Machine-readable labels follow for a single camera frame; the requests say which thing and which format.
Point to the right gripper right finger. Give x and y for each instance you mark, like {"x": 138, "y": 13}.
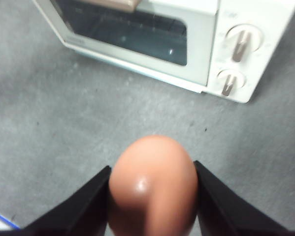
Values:
{"x": 223, "y": 216}

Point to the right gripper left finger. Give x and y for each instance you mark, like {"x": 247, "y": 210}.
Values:
{"x": 75, "y": 216}

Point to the brown egg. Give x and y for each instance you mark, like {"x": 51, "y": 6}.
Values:
{"x": 152, "y": 177}

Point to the cream timer knob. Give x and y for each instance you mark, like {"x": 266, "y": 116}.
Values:
{"x": 229, "y": 82}

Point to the cream temperature knob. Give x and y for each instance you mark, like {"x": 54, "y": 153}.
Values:
{"x": 242, "y": 41}

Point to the cream Toshiba toaster oven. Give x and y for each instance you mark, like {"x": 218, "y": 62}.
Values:
{"x": 272, "y": 14}

